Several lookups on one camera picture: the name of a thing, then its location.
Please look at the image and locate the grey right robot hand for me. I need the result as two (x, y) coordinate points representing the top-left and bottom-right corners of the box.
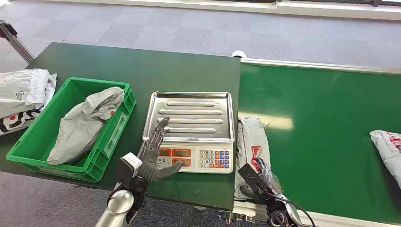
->
(239, 158), (283, 205)

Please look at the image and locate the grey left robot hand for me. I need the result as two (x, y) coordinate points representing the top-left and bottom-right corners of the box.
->
(137, 116), (184, 183)

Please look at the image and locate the grey package with red print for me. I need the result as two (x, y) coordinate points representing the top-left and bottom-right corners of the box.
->
(233, 117), (283, 201)

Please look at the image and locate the plain grey crumpled package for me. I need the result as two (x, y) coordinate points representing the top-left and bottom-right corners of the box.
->
(46, 87), (125, 166)

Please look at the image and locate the green plastic basket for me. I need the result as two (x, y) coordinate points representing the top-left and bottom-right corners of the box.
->
(5, 77), (137, 183)

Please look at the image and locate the large white package red print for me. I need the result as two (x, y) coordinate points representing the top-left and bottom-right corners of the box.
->
(369, 130), (401, 190)

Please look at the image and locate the white package bold black print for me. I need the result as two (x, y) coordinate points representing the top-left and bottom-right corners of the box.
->
(0, 106), (44, 136)

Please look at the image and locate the grey package with small logo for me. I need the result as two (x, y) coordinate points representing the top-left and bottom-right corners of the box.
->
(0, 69), (58, 120)

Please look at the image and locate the white scale with steel tray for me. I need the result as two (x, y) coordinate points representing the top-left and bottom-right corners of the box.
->
(142, 91), (236, 175)

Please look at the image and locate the green belt conveyor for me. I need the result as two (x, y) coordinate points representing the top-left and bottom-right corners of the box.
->
(233, 50), (401, 227)

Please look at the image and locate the metal stand pole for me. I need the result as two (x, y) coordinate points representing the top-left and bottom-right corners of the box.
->
(0, 20), (35, 64)

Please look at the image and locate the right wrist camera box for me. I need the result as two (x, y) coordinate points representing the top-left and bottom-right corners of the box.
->
(237, 163), (272, 195)

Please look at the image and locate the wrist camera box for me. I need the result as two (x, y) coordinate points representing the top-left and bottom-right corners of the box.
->
(115, 152), (143, 192)
(237, 163), (272, 195)

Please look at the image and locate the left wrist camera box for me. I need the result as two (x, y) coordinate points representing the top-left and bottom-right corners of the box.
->
(115, 152), (143, 192)

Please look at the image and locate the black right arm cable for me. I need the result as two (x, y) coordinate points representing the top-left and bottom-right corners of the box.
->
(262, 188), (316, 227)

